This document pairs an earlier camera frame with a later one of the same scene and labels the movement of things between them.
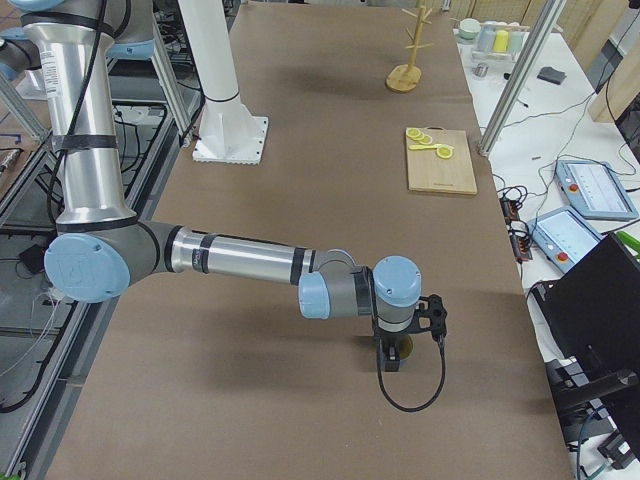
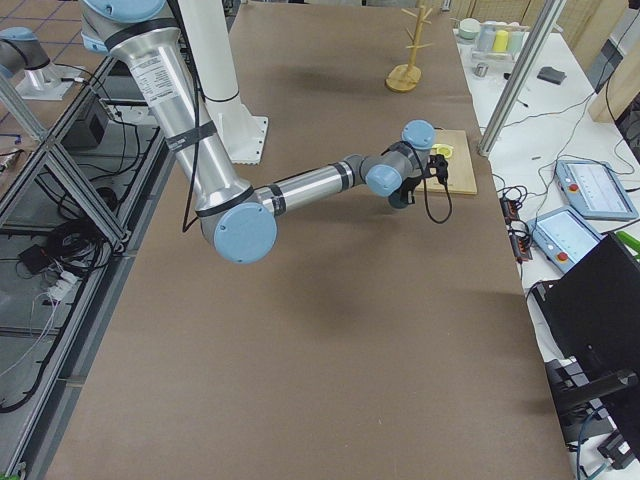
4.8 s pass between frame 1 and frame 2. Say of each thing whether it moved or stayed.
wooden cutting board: stayed
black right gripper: moved
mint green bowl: stayed
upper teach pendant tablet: stayed
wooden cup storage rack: stayed
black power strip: stayed
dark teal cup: moved
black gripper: moved
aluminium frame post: stayed
